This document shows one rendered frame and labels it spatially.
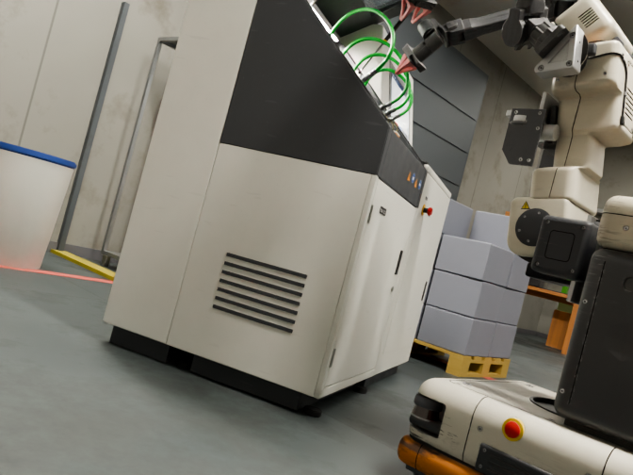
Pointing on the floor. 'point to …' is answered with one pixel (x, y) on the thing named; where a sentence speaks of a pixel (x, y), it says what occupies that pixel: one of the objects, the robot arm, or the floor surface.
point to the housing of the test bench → (177, 176)
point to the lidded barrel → (29, 203)
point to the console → (403, 317)
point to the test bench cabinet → (273, 275)
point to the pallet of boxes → (473, 295)
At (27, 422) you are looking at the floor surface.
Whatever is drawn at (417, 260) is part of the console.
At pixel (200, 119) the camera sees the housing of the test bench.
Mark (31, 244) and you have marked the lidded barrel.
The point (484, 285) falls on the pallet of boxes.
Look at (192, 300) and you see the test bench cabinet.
